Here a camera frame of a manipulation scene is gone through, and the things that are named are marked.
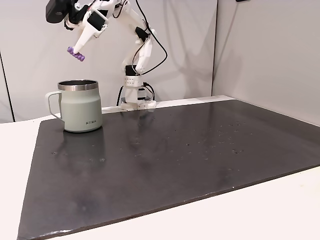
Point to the black table mat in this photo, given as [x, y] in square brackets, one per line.
[162, 162]

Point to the black camera box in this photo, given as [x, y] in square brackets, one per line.
[55, 11]

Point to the grey-green mug steel rim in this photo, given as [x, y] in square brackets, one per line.
[81, 107]

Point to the purple ribbed pen grip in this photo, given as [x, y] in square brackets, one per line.
[76, 54]

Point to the black wall-mounted object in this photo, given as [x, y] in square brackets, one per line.
[243, 0]

